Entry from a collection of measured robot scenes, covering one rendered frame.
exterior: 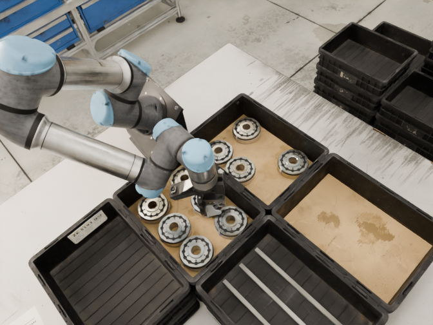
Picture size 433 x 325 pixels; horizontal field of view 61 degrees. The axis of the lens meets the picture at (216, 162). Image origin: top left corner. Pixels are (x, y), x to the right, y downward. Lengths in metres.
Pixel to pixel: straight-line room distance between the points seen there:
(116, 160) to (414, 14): 2.92
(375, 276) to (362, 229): 0.14
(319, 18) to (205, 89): 1.79
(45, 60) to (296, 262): 0.85
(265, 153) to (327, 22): 2.12
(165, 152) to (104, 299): 0.49
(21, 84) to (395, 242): 1.08
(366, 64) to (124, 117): 1.39
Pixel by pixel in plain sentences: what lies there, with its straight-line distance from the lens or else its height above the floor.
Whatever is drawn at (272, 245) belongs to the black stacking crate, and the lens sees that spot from 1.17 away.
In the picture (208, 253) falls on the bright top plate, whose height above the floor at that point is 0.86.
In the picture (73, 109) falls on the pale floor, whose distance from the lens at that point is 2.95.
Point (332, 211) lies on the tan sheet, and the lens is 1.24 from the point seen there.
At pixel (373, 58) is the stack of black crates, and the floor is 0.49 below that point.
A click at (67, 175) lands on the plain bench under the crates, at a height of 0.70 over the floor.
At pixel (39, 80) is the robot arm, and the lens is 0.94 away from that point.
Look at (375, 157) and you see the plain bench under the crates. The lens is 1.54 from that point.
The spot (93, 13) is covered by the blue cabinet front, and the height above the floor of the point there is 0.44.
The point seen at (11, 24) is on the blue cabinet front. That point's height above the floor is 0.64.
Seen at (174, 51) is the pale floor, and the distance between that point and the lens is 3.12.
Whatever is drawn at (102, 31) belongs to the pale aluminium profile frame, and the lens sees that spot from 3.00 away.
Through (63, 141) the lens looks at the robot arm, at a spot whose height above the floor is 1.24.
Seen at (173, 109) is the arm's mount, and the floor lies 0.94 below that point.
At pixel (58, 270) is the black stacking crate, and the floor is 0.83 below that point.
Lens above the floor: 1.92
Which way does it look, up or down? 55 degrees down
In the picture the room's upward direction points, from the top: 11 degrees counter-clockwise
